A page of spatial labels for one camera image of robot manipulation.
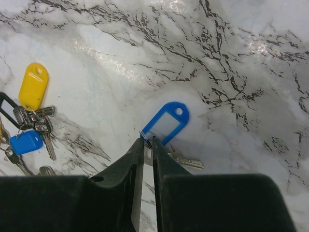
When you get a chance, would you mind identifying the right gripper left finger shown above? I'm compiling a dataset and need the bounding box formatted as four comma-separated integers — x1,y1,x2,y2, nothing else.
0,138,144,232

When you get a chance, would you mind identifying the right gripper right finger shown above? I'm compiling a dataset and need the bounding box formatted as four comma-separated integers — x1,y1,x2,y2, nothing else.
152,138,295,232

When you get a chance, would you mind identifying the blue key tag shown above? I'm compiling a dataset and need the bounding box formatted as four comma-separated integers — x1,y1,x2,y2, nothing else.
139,101,205,171
9,130,43,155

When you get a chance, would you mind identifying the black key tag with key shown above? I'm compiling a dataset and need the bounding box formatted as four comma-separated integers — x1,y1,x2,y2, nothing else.
39,166,56,176

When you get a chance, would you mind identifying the upper yellow key tag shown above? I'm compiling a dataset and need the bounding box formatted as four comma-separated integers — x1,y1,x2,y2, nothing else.
18,63,49,111

